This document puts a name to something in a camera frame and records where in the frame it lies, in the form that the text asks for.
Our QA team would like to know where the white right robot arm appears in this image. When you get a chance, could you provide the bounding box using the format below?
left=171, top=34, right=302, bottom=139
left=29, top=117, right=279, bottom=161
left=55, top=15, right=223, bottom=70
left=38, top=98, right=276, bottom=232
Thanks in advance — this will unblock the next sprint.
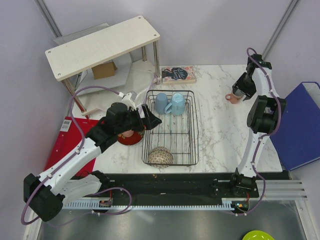
left=229, top=52, right=287, bottom=198

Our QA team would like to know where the floral cover book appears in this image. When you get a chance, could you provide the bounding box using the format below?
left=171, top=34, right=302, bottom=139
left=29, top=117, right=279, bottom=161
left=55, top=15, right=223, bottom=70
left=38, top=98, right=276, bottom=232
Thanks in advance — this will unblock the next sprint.
left=161, top=66, right=197, bottom=85

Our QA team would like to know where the blue binder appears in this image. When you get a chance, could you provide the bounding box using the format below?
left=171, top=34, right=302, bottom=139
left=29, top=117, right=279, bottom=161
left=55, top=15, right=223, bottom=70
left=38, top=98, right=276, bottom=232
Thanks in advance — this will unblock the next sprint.
left=270, top=81, right=320, bottom=171

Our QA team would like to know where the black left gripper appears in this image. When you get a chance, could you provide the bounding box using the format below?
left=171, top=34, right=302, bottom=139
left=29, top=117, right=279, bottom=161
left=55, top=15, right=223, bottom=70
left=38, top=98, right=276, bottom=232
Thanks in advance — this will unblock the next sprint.
left=116, top=104, right=162, bottom=135

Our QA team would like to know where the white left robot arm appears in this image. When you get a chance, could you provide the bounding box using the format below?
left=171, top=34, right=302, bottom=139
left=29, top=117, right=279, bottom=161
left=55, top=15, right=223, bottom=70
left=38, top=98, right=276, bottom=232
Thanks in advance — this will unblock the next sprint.
left=23, top=102, right=162, bottom=222

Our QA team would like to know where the white wooden shelf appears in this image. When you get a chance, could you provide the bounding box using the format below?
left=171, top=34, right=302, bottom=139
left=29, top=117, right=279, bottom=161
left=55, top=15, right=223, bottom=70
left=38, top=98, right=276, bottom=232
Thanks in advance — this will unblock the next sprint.
left=45, top=15, right=162, bottom=120

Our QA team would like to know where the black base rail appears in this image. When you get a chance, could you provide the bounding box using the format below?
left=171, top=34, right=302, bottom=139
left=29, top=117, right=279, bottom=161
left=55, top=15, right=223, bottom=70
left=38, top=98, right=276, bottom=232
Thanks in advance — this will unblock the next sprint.
left=82, top=171, right=261, bottom=207

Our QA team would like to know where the purple shelf cable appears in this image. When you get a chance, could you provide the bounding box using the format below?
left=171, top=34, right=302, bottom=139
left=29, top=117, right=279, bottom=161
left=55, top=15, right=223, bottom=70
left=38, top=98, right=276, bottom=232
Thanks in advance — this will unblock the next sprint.
left=142, top=72, right=162, bottom=106

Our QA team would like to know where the pink tumbler cup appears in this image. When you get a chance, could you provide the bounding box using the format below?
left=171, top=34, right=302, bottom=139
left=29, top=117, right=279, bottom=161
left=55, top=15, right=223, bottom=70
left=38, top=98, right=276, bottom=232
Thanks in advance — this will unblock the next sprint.
left=122, top=130, right=134, bottom=138

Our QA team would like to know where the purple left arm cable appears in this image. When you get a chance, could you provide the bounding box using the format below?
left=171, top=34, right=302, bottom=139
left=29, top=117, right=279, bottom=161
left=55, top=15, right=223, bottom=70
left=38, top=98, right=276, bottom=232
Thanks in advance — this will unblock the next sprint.
left=20, top=85, right=123, bottom=226

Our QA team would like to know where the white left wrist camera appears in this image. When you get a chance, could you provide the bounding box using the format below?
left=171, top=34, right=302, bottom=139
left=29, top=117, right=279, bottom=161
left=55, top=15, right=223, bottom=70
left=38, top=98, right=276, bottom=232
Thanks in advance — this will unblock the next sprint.
left=118, top=91, right=137, bottom=111

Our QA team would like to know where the light blue mug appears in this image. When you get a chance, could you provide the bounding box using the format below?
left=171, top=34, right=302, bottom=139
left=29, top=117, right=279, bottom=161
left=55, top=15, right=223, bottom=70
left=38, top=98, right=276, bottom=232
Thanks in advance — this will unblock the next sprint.
left=164, top=92, right=186, bottom=116

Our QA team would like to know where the patterned ceramic bowl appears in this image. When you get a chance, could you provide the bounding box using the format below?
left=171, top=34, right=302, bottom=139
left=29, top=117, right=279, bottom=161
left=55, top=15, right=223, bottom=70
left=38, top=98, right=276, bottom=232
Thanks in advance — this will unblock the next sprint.
left=147, top=146, right=174, bottom=169

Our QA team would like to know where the pink mug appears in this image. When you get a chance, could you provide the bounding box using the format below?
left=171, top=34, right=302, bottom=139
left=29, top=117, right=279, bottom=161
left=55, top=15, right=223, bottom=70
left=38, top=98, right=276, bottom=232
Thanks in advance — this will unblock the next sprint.
left=225, top=92, right=243, bottom=104

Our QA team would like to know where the red folder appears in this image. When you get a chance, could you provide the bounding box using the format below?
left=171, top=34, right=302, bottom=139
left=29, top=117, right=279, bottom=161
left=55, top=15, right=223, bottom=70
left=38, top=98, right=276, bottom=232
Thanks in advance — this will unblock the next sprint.
left=44, top=116, right=98, bottom=177

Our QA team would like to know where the black wire dish rack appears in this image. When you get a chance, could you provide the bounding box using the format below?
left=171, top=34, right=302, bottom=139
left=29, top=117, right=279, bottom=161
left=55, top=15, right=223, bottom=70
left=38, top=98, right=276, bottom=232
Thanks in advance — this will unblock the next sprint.
left=142, top=90, right=199, bottom=168

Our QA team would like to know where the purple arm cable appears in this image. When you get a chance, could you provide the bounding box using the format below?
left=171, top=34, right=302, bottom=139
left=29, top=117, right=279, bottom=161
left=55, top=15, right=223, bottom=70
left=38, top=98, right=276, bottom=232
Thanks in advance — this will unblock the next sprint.
left=20, top=85, right=123, bottom=226
left=246, top=47, right=282, bottom=216

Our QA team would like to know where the cardboard box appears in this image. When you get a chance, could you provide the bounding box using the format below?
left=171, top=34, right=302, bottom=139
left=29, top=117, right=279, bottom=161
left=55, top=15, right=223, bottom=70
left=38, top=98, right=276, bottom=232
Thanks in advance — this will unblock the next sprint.
left=91, top=61, right=118, bottom=80

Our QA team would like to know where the blue tumbler cup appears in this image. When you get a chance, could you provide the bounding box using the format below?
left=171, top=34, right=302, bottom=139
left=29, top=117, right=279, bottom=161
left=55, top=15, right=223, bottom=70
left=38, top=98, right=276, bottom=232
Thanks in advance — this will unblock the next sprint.
left=155, top=92, right=168, bottom=114

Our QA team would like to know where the green plate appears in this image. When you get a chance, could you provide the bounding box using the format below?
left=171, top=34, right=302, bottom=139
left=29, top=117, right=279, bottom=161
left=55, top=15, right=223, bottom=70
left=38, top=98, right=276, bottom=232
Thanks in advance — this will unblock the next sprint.
left=242, top=230, right=275, bottom=240

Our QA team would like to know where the white slotted cable duct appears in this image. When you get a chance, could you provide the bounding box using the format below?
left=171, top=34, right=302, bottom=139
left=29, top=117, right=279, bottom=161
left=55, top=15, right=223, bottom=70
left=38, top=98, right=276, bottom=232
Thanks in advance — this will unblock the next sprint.
left=62, top=197, right=249, bottom=212

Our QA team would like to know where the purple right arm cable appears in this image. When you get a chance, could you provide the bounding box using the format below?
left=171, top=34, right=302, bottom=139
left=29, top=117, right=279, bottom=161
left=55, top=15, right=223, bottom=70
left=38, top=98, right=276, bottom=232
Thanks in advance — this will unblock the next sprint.
left=246, top=47, right=282, bottom=216

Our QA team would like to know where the red floral plate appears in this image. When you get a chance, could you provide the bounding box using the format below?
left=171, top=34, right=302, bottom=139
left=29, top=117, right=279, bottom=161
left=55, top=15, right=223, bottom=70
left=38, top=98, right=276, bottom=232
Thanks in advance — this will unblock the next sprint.
left=117, top=130, right=145, bottom=146

